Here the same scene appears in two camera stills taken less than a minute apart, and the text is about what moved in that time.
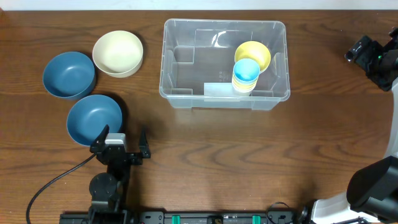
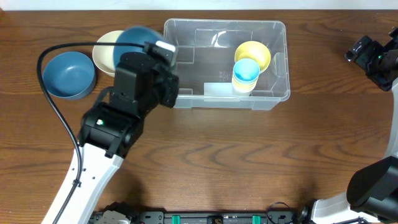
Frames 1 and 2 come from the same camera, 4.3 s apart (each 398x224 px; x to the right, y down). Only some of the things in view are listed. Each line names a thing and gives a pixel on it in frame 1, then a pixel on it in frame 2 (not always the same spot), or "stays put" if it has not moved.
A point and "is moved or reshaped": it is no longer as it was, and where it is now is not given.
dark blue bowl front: [88, 116] is moved or reshaped
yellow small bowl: [255, 50] stays put
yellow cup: [244, 86] stays put
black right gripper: [366, 60] stays put
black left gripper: [135, 160] → [173, 93]
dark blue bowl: [69, 75] stays put
